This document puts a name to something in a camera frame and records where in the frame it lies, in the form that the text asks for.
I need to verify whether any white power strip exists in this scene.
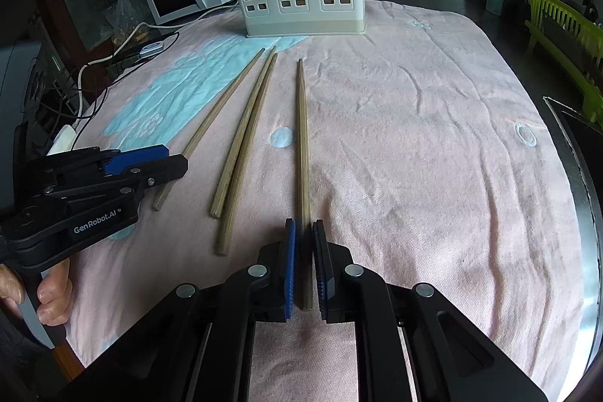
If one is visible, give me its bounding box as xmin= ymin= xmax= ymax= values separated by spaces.
xmin=47 ymin=124 xmax=79 ymax=156

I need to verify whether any white power cable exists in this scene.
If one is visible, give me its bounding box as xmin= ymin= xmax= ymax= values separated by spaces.
xmin=75 ymin=4 xmax=236 ymax=122

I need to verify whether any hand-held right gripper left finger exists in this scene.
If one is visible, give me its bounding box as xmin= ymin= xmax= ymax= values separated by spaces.
xmin=57 ymin=217 xmax=298 ymax=402

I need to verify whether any pink patterned towel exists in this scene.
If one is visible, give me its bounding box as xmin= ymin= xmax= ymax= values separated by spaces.
xmin=66 ymin=0 xmax=585 ymax=402

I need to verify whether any green plastic dish rack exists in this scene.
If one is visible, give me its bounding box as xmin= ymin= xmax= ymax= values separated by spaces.
xmin=525 ymin=0 xmax=603 ymax=125

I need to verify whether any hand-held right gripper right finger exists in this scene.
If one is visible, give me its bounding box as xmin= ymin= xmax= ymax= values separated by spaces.
xmin=311 ymin=220 xmax=549 ymax=402

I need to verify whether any person's left hand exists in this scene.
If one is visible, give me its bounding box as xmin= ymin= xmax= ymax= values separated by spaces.
xmin=0 ymin=258 xmax=72 ymax=327

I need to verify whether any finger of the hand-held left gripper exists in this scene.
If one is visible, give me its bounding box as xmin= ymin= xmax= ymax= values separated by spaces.
xmin=125 ymin=154 xmax=189 ymax=196
xmin=101 ymin=145 xmax=169 ymax=175

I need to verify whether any black cable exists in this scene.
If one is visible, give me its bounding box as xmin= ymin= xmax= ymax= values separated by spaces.
xmin=110 ymin=32 xmax=181 ymax=83

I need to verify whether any dark grey appliance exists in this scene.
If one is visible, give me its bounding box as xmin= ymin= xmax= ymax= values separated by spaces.
xmin=0 ymin=44 xmax=62 ymax=139

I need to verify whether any person's left forearm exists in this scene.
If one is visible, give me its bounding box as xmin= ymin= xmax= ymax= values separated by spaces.
xmin=0 ymin=301 xmax=57 ymax=388

